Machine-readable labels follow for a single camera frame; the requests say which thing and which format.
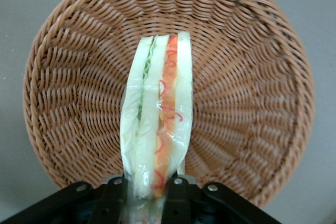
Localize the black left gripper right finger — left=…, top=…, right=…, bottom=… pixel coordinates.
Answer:
left=161, top=174, right=281, bottom=224

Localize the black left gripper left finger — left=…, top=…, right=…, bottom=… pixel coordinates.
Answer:
left=0, top=175, right=129, bottom=224

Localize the round brown wicker basket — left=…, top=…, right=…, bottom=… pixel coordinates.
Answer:
left=22, top=0, right=316, bottom=209

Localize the triangle sandwich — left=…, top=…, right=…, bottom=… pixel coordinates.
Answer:
left=119, top=31, right=194, bottom=224

